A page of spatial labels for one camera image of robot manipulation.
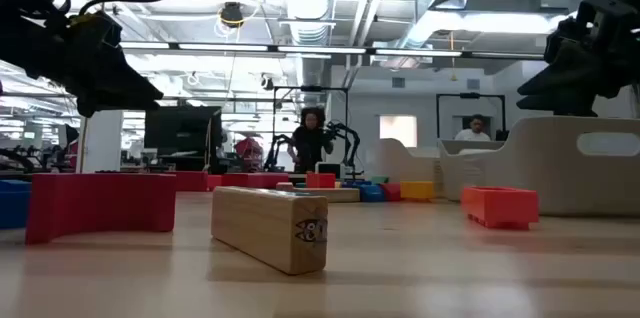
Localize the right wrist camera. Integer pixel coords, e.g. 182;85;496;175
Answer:
574;0;627;39

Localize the black table frame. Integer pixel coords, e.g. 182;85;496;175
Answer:
0;171;381;190

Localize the hanging yellow cord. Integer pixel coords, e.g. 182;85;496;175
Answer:
448;30;459;83

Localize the black bar with light strips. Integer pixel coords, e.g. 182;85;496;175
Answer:
119;40;546;59

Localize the white pillar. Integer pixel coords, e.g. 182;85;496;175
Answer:
79;110;125;174

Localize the black monitor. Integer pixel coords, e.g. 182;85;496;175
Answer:
143;105;224;159

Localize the grey plastic bin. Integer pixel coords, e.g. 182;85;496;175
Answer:
438;116;640;217

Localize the wooden block with end print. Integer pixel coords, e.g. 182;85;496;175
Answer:
291;187;361;204

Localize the person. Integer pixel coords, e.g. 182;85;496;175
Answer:
453;114;492;142
287;106;335;174

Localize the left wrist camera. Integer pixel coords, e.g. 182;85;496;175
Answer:
67;10;124;50

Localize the red bag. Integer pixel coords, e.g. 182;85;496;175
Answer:
233;136;265;173

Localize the small red block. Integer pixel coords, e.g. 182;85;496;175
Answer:
382;182;403;203

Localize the white box device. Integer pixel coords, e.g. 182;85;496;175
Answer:
314;161;346;180

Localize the black stand frame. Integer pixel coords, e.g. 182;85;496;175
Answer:
435;92;507;142
272;85;350;169

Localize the small yellow block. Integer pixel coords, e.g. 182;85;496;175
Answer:
399;180;436;202

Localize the white plastic bin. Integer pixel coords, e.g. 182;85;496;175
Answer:
372;137;449;200

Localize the orange building block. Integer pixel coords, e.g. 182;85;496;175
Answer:
461;186;541;231

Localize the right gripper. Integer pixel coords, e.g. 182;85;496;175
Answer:
517;25;640;118

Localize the long red building block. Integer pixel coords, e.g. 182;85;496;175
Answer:
175;171;209;193

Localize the red arch block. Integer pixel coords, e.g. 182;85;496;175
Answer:
24;172;177;246

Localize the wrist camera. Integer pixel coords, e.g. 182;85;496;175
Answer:
574;0;627;39
67;10;124;50

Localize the bright white window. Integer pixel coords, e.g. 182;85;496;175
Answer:
378;115;419;148

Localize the wooden block with face print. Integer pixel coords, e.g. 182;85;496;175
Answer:
210;186;329;276

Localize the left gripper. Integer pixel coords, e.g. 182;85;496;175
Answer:
0;17;165;118

